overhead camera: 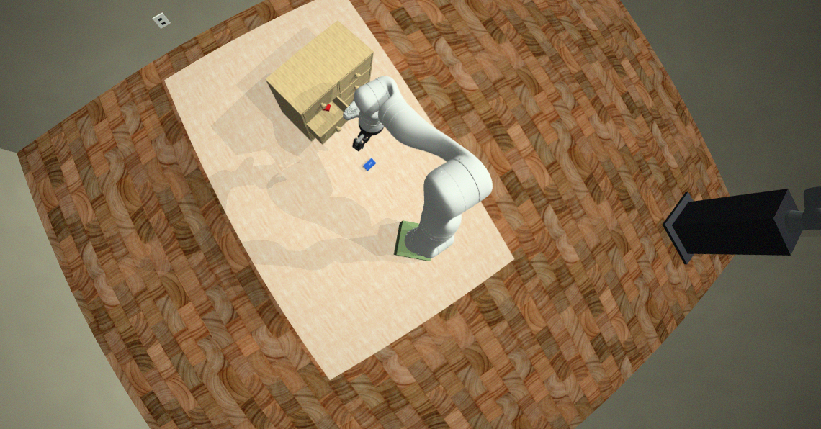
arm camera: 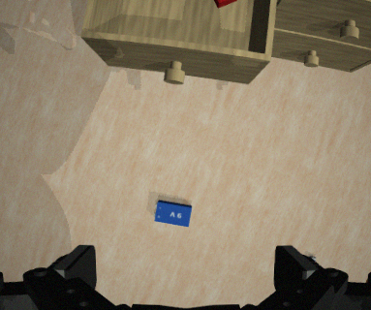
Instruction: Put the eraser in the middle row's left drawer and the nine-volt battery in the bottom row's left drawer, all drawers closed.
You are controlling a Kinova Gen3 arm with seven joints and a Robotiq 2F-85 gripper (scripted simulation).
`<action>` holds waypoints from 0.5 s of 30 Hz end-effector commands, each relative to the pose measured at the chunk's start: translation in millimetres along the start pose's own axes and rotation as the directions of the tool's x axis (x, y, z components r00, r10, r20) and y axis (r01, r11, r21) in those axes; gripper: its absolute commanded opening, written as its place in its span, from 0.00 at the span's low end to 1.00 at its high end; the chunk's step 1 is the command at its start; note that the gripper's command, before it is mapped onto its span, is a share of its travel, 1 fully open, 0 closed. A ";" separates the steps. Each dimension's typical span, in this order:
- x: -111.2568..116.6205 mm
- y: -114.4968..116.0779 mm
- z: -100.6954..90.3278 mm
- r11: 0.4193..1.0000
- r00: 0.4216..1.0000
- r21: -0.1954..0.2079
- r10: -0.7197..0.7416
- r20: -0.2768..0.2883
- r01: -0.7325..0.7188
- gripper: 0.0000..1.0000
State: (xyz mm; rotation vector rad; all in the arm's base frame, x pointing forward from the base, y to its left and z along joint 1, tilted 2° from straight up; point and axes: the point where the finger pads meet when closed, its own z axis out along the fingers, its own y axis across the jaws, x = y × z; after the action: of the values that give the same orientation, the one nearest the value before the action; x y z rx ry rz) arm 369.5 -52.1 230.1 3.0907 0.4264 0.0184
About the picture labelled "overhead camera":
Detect light wooden chest of drawers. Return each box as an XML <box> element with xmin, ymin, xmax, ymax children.
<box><xmin>266</xmin><ymin>21</ymin><xmax>374</xmax><ymax>142</ymax></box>

